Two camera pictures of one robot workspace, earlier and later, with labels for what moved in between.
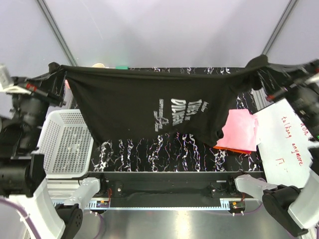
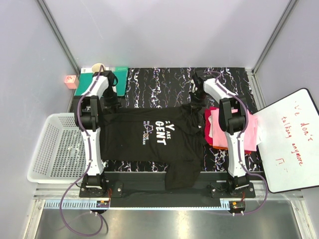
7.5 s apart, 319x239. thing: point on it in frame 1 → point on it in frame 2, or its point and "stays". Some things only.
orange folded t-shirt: [227, 149] stays
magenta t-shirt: [247, 152] → [208, 140]
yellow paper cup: [98, 65] stays
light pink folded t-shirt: [241, 131] stays
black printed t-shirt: [185, 105] → [177, 135]
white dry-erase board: [285, 145] stays
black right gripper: [305, 73] → [196, 106]
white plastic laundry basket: [66, 143] stays
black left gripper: [51, 87] → [112, 104]
